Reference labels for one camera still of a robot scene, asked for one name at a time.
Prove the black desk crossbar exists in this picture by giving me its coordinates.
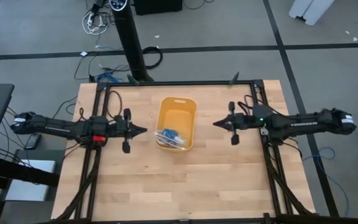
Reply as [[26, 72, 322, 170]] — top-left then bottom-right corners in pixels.
[[0, 154, 60, 188]]

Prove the black power adapter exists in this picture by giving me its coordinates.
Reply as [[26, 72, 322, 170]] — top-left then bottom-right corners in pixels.
[[24, 133, 42, 151]]

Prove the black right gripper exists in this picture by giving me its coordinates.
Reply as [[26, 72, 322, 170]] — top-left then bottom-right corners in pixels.
[[213, 100, 255, 146]]

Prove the blue elastic bandage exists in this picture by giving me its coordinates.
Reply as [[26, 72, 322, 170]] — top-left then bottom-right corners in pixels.
[[161, 128, 180, 141]]

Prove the black cabinet box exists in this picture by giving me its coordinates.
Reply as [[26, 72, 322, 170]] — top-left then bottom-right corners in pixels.
[[133, 0, 183, 16]]

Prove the black aluminium table frame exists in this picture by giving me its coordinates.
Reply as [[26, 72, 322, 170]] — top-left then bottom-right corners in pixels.
[[51, 80, 317, 224]]

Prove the yellow plastic bin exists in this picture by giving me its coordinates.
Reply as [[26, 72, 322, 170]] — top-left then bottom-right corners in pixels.
[[155, 96, 198, 153]]

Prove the clear plastic bag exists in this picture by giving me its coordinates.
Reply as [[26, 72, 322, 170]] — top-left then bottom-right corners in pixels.
[[153, 128, 188, 151]]

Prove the white cable bundle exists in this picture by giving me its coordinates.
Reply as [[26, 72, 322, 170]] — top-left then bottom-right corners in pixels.
[[81, 10, 110, 36]]

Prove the white plastic object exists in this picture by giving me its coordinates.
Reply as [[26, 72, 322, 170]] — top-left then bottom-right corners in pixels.
[[288, 0, 336, 26]]

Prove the black coiled cable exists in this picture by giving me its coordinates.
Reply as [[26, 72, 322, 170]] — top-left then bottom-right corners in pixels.
[[142, 46, 164, 70]]

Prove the white box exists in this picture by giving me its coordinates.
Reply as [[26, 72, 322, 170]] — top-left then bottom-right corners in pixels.
[[4, 159, 57, 202]]

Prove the dark right arm cable loop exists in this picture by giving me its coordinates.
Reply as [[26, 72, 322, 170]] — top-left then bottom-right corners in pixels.
[[243, 94, 261, 115]]

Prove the dark left arm cable loop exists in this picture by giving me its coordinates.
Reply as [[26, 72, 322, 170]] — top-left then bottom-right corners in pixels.
[[105, 90, 124, 121]]

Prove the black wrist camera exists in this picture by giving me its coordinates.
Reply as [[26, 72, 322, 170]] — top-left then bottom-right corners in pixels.
[[252, 103, 274, 127], [88, 115, 109, 138]]

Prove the tangled blue cable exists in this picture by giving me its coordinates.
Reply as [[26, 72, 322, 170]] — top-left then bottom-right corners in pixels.
[[96, 72, 121, 84]]

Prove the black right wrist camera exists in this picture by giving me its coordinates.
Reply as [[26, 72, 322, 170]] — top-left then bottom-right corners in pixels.
[[252, 103, 274, 127]]

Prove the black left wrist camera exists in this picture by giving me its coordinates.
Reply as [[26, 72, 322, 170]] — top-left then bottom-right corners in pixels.
[[88, 115, 109, 138]]

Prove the black floor cable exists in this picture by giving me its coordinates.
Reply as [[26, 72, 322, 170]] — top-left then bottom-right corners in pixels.
[[73, 50, 132, 82]]

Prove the thin blue floor cable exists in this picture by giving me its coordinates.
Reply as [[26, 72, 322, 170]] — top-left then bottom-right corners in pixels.
[[301, 146, 351, 218]]

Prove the dark arm cable loop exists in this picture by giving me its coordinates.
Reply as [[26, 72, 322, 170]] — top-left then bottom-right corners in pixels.
[[105, 90, 124, 121], [243, 94, 261, 115]]

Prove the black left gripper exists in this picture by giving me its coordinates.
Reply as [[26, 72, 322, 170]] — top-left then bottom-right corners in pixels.
[[108, 108, 149, 154]]

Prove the black clamp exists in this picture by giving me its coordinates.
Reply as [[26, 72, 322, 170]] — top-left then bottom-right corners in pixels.
[[126, 73, 140, 86], [228, 71, 241, 86]]

